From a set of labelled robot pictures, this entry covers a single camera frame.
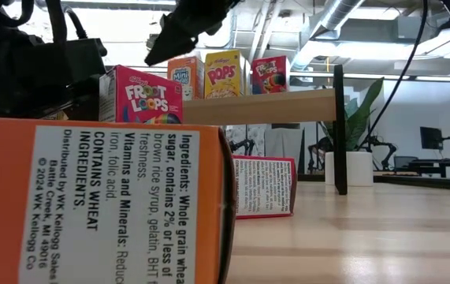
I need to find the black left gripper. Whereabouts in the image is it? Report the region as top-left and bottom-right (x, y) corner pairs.
(0, 27), (107, 119)

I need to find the orange Mini-Wheats cereal box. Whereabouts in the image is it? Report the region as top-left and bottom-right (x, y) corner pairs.
(167, 55), (206, 102)
(0, 116), (237, 284)

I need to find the yellow Corn Pops cereal box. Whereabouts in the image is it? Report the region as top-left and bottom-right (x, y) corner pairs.
(203, 50), (251, 99)

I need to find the red Froot Loops cereal box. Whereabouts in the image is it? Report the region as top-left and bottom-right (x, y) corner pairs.
(232, 154), (299, 220)
(98, 65), (184, 125)
(251, 55), (291, 95)

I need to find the black monitor on arm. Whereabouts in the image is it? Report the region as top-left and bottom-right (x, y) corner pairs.
(419, 125), (450, 163)

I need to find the green plant in white pot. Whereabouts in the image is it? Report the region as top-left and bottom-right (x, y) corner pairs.
(318, 77), (385, 188)

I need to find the black desk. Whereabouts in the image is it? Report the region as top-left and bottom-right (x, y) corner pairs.
(393, 155), (450, 178)

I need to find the wooden shelf with black frame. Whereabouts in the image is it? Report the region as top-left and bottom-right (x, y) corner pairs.
(183, 64), (348, 196)

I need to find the long black cable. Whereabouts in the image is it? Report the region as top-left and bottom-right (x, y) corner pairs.
(357, 0), (430, 153)

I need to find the black metal table frame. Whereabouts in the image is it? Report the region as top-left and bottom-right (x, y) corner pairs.
(297, 172), (450, 193)

